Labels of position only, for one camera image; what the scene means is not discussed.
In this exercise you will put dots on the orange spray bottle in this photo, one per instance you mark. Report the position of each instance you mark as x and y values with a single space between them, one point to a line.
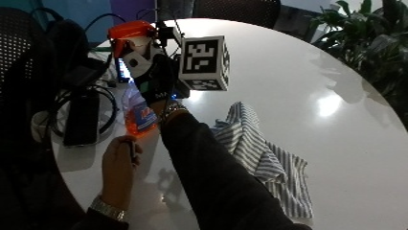
129 32

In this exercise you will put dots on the phone with lit screen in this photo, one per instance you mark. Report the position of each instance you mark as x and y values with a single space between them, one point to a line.
124 70

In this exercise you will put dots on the white cube of black markers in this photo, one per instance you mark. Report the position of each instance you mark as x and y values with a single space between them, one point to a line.
203 62

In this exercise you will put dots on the black rectangular box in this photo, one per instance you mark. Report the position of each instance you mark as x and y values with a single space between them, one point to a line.
81 119

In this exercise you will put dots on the black bag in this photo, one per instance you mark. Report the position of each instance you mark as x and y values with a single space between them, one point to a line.
69 48

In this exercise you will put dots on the silver wristwatch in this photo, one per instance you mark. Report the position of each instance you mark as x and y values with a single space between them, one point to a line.
109 209

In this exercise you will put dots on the black mesh chair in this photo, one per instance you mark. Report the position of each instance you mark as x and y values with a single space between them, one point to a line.
23 76
238 11

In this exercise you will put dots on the striped grey white cloth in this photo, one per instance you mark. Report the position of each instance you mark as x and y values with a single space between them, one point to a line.
263 159

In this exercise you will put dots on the green potted plant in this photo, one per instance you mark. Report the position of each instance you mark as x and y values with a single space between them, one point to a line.
369 44

